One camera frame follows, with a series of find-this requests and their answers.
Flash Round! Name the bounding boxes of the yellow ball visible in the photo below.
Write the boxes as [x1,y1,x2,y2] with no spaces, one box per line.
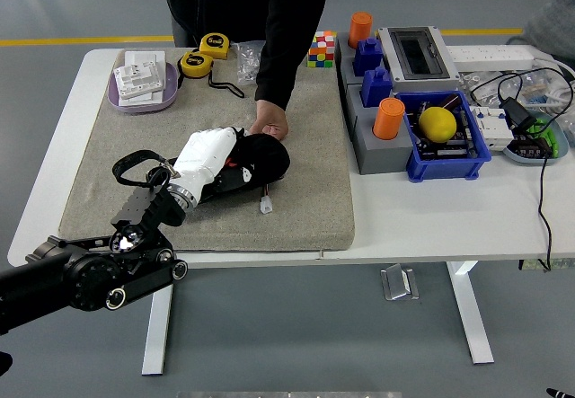
[418,106,458,144]

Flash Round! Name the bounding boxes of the yellow tape measure black strap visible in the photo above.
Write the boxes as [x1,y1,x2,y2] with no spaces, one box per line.
[176,51,246,100]

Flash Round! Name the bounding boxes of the purple tray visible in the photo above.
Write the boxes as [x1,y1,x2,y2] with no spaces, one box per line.
[106,60,180,115]

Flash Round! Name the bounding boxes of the dark brown electronic components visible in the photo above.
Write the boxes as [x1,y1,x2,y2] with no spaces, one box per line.
[511,132,553,159]

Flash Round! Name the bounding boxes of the metal floor socket plate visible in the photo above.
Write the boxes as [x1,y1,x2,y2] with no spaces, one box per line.
[379,263,420,302]

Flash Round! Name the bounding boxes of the large grey block holder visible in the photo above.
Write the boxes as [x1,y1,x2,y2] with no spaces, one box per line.
[344,84,415,176]

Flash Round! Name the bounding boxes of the clear bag of screws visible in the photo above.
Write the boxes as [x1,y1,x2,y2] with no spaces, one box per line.
[230,40,266,86]

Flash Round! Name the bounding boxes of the colourful puzzle cube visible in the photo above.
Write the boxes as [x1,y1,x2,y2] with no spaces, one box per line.
[306,30,337,69]

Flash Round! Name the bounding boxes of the white table leg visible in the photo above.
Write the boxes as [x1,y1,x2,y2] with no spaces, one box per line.
[141,280,175,376]
[446,261,495,366]

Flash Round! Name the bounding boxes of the white wall socket module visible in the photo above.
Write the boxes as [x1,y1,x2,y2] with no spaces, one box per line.
[112,61,165,101]

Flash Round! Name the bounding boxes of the white flat switch plate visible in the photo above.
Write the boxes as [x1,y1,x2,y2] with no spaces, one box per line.
[118,90,165,107]

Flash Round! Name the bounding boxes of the light blue tray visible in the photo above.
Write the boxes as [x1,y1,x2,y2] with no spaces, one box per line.
[501,109,570,167]

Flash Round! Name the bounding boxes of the black circuit board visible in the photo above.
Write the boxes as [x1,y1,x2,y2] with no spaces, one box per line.
[415,135,477,162]

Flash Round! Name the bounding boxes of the orange cylinder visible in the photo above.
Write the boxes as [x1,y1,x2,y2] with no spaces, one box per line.
[372,97,406,140]
[348,11,374,50]

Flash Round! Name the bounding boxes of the small grey block holder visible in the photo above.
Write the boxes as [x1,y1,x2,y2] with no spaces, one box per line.
[335,31,387,96]

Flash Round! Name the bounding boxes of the blue block with knob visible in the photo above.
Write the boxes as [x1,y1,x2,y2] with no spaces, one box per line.
[360,66,394,109]
[352,37,385,78]

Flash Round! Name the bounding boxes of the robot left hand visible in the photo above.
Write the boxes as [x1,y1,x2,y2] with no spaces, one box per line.
[172,126,256,192]

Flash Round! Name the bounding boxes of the black power adapter with cord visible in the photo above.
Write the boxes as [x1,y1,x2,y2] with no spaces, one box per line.
[469,66,575,273]

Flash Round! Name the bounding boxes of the blue plastic bin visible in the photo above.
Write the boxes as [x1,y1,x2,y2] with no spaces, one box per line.
[394,91,492,183]

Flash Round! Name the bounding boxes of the white circuit breaker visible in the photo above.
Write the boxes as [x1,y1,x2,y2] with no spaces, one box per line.
[471,104,514,152]

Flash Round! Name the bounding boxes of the grey electrical distribution box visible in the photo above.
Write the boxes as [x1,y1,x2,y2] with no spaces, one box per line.
[376,25,461,94]

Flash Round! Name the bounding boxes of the green terminal block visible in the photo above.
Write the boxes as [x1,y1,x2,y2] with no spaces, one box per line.
[525,118,561,156]

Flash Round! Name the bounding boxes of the clear bag of white rings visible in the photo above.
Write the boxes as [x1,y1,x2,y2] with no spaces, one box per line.
[457,70,509,107]

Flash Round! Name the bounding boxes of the person in jeans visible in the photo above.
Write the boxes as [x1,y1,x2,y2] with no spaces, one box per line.
[507,0,575,62]

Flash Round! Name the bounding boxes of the white connector plug with wires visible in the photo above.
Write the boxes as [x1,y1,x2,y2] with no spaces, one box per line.
[259,184,274,215]

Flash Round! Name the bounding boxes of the white square cover plate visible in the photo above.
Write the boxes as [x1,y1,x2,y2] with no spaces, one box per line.
[123,50,165,69]

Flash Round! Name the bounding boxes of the white power strip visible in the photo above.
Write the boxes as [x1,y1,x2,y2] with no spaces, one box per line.
[447,44,535,70]

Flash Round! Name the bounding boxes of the grey-brown mat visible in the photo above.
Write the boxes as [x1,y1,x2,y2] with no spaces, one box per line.
[57,47,356,255]

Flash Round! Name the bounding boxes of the white cable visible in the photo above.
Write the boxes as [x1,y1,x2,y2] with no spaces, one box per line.
[532,57,575,102]

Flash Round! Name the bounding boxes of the clear bag of blue parts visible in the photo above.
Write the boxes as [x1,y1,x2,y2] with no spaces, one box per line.
[520,72,562,107]

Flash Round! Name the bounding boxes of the person's left hand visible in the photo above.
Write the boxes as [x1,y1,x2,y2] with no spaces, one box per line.
[248,100,289,142]

